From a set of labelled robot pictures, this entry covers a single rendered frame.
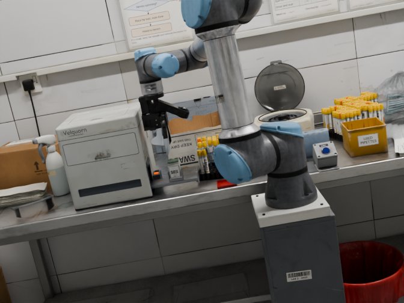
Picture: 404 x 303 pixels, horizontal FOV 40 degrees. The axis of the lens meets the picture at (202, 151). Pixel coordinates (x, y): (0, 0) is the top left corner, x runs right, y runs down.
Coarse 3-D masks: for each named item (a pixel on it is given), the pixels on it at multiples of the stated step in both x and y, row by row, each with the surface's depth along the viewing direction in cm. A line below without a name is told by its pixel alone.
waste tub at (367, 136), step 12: (360, 120) 203; (372, 120) 203; (348, 132) 192; (360, 132) 192; (372, 132) 192; (384, 132) 191; (348, 144) 196; (360, 144) 193; (372, 144) 193; (384, 144) 192
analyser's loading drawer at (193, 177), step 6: (168, 174) 191; (186, 174) 197; (192, 174) 195; (198, 174) 193; (150, 180) 197; (156, 180) 196; (162, 180) 195; (168, 180) 193; (174, 180) 191; (180, 180) 191; (186, 180) 191; (192, 180) 191; (198, 180) 191; (156, 186) 192; (162, 186) 192
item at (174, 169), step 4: (168, 164) 191; (172, 164) 191; (176, 164) 191; (168, 168) 191; (172, 168) 191; (176, 168) 191; (180, 168) 195; (172, 172) 191; (176, 172) 191; (180, 172) 192; (172, 176) 192; (176, 176) 192; (180, 176) 192
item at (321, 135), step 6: (306, 132) 199; (312, 132) 198; (318, 132) 197; (324, 132) 197; (306, 138) 198; (312, 138) 198; (318, 138) 198; (324, 138) 198; (306, 144) 199; (312, 144) 199; (306, 150) 199; (312, 150) 199; (306, 156) 200; (312, 156) 200
